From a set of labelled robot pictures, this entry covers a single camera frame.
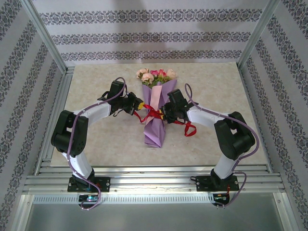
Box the red ribbon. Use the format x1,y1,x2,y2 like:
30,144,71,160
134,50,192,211
133,103,197,137

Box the pink and purple wrapping paper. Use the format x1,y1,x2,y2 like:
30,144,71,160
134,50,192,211
141,80,178,148

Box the pale peach artificial rose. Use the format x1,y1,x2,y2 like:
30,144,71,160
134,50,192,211
166,68,178,81

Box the peach double-bloom artificial flower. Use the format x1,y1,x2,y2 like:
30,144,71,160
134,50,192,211
136,68,154,85

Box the red-pink artificial rose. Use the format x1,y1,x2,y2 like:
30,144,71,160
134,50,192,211
157,69,169,81

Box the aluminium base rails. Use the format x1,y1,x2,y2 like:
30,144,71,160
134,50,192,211
24,165,286,193

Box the right controller board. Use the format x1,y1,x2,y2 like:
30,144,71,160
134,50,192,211
213,193,230,202

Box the controller board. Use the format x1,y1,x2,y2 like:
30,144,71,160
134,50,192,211
78,194,100,203
213,193,230,202

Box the grey metal sheet panel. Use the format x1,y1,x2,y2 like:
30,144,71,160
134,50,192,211
24,203,289,231

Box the left controller board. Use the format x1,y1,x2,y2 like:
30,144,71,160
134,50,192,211
78,194,100,203

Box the left aluminium side rail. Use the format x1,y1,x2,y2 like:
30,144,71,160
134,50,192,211
35,67,74,175

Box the aluminium side rail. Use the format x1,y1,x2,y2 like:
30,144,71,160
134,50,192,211
240,69,274,173
35,67,74,175

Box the right aluminium side rail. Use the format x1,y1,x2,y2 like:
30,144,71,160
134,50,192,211
240,69,274,173

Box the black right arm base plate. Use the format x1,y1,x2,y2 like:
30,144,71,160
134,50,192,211
196,175,239,193

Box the slotted grey cable duct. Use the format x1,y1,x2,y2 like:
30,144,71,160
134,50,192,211
32,193,276,205

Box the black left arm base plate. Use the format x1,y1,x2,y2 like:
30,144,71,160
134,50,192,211
67,177,111,193

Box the left aluminium frame post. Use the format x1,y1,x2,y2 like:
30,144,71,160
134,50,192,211
20,0,68,73

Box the aluminium frame post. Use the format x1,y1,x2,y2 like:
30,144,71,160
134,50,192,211
236,0,282,70
20,0,68,73

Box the right aluminium frame post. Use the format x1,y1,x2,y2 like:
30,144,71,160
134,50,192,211
236,0,282,70

